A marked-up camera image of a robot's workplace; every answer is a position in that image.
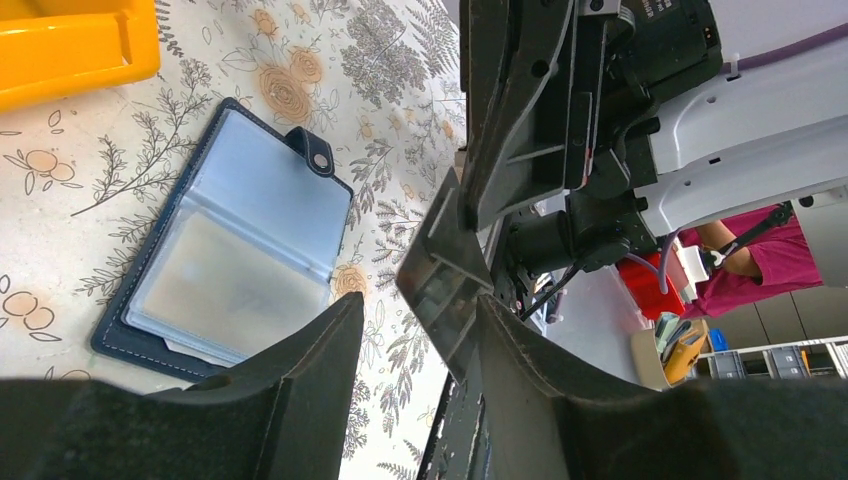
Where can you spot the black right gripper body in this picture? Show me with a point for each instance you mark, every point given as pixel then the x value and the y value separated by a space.
pixel 629 58

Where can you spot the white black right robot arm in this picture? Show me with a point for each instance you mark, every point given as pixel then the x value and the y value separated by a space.
pixel 769 129

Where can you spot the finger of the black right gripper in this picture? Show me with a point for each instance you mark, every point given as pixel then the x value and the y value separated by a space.
pixel 515 73

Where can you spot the blue leather card holder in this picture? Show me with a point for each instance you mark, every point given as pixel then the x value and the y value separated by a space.
pixel 240 256

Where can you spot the person in pink shirt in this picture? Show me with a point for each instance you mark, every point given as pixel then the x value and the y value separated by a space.
pixel 776 262

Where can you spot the red box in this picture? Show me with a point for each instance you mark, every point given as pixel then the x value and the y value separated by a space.
pixel 644 287

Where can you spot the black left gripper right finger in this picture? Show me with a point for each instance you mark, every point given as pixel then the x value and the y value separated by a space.
pixel 552 415

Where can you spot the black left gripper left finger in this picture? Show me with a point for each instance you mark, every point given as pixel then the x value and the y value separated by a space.
pixel 281 414

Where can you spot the floral table mat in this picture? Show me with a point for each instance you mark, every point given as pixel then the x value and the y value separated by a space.
pixel 83 179

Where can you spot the yellow plastic bin right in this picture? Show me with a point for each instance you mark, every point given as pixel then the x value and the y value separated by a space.
pixel 52 49

